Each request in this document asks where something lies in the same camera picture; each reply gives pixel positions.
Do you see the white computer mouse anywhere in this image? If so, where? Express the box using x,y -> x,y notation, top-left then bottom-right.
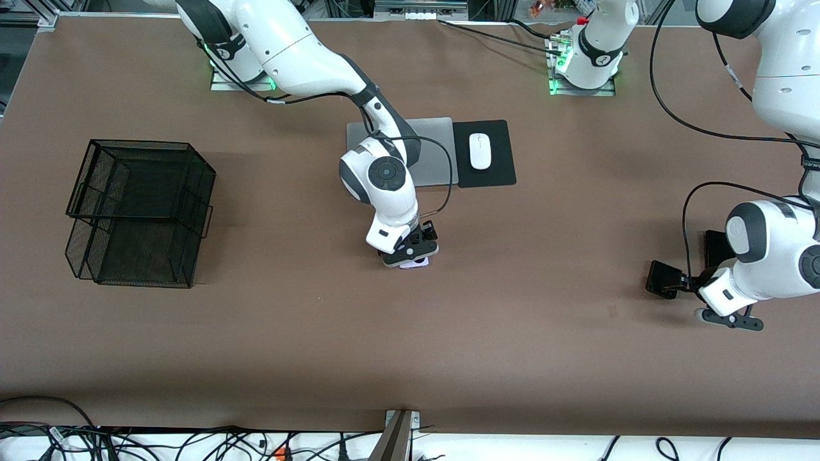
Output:
469,133 -> 493,171

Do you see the silver closed laptop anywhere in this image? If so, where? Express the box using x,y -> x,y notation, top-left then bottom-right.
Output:
347,117 -> 457,188

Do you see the white power strip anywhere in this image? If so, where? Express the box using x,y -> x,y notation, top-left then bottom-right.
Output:
375,0 -> 468,21

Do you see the black mesh two-tier tray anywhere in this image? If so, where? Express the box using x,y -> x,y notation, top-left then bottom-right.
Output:
64,140 -> 217,289

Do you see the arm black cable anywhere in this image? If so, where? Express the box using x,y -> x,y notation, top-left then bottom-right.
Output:
195,35 -> 454,222
649,0 -> 820,282

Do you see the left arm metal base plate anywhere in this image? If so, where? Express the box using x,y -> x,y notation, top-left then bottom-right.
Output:
548,70 -> 617,97

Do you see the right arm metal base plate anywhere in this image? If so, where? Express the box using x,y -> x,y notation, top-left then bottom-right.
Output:
210,67 -> 277,92

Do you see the long black table cable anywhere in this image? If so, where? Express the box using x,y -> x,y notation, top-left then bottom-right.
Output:
438,19 -> 564,58

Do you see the aluminium camera post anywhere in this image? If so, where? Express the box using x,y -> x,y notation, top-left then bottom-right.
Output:
368,410 -> 421,461

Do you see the black mouse pad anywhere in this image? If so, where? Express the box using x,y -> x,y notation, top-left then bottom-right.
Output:
452,119 -> 517,189

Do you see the black slab smartphone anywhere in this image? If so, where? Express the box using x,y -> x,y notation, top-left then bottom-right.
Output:
704,229 -> 732,270

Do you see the black looped floor cable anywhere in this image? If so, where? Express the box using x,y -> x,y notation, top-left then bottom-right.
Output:
0,396 -> 98,430

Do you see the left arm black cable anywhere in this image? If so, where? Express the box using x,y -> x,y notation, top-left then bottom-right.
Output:
649,0 -> 820,282

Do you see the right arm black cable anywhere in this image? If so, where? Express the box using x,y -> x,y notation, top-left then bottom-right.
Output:
195,35 -> 454,222

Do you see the black flip phone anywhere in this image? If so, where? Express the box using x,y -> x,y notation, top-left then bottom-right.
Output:
644,259 -> 687,300

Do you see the short black table cable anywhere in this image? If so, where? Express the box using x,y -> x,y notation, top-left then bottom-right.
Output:
506,18 -> 558,42

